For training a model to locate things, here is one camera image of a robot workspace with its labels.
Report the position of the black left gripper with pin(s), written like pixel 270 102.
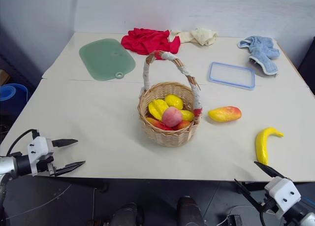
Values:
pixel 45 164

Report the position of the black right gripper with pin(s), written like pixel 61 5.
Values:
pixel 270 204

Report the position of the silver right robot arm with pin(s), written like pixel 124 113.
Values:
pixel 306 217

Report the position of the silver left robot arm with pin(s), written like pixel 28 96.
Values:
pixel 11 165

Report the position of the small red fruit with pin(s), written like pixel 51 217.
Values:
pixel 182 125

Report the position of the small yellow fruit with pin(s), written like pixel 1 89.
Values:
pixel 188 115

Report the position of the yellow star fruit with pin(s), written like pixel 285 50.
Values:
pixel 156 108

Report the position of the yellow banana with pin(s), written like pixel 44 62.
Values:
pixel 262 144

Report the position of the dark rounded shape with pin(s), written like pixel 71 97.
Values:
pixel 125 215
pixel 189 211

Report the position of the yellow red mango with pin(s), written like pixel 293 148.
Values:
pixel 224 113

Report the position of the blue bucket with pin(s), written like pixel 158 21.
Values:
pixel 12 93

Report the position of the orange red mango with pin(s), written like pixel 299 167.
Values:
pixel 155 123

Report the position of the green cutting board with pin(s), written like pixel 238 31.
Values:
pixel 105 59

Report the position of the pink peach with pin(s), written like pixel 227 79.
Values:
pixel 171 116

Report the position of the clear blue-rimmed container lid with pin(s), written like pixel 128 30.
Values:
pixel 231 75

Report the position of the yellow lemon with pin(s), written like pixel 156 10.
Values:
pixel 174 101

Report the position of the dark furniture piece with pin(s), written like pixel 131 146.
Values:
pixel 308 68

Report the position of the light blue towel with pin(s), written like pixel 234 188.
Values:
pixel 263 51

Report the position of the red cloth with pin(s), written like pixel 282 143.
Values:
pixel 145 41

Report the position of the cream cloth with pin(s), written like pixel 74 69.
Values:
pixel 201 35

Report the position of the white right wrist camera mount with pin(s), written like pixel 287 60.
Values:
pixel 283 191

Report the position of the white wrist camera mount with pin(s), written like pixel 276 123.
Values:
pixel 283 191
pixel 39 146

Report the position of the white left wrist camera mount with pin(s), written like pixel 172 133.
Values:
pixel 39 146

